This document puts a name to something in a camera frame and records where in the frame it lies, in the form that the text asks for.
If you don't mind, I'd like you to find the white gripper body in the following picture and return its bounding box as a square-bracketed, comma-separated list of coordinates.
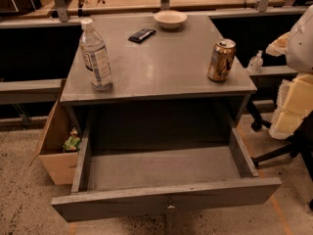
[269, 73, 313, 139]

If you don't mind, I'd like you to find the orange soda can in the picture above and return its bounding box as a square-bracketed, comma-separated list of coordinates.
[207, 38, 236, 82]

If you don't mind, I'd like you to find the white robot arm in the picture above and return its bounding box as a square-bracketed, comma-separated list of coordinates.
[269, 6, 313, 139]

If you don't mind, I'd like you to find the grey cabinet with top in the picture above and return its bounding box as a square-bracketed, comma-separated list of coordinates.
[61, 15, 255, 142]

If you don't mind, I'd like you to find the open grey top drawer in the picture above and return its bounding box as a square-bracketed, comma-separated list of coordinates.
[51, 108, 283, 223]

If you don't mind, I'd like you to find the black office chair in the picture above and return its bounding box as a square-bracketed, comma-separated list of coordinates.
[246, 98, 313, 211]

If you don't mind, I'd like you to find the hand sanitizer bottle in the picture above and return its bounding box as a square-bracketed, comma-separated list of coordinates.
[247, 50, 263, 73]

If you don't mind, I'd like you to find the white ceramic bowl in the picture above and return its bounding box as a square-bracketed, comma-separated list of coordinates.
[154, 10, 187, 29]

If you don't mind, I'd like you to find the black snack bar wrapper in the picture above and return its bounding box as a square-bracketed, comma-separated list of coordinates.
[128, 28, 156, 43]

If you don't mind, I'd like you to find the clear plastic water bottle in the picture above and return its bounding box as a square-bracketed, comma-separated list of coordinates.
[79, 19, 112, 91]

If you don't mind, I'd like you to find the green snack bag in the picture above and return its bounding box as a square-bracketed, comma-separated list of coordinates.
[63, 128, 81, 153]

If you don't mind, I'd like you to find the cardboard box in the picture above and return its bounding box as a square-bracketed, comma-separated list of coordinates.
[28, 78, 80, 186]

